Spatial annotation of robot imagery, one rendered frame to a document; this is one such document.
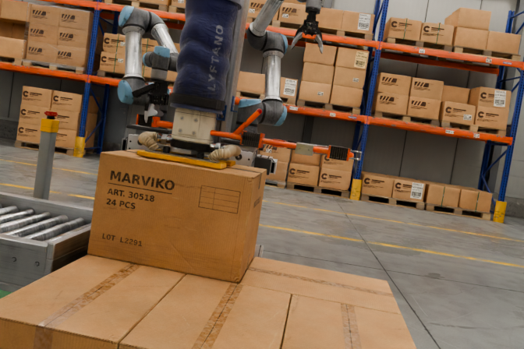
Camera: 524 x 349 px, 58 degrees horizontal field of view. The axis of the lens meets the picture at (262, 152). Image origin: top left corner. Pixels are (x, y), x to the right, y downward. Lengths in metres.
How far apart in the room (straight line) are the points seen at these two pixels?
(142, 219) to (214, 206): 0.28
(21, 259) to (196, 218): 0.64
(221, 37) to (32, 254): 1.07
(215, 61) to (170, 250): 0.75
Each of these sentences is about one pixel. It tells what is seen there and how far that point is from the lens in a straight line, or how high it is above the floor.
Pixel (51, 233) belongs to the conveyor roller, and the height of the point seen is 0.54.
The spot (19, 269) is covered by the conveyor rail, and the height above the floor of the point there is 0.49.
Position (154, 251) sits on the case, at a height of 0.61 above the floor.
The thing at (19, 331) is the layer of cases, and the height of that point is 0.52.
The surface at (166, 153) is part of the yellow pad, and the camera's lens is 1.89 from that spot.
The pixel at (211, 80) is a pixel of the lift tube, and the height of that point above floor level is 1.28.
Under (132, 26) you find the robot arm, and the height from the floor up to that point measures 1.55.
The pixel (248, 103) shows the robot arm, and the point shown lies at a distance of 2.49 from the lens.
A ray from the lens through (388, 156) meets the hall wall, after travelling 10.67.
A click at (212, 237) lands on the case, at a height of 0.70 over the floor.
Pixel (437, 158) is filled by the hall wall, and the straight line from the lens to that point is 10.94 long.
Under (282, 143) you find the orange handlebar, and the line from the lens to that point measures 1.89.
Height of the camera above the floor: 1.13
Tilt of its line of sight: 3 degrees down
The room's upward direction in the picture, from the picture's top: 9 degrees clockwise
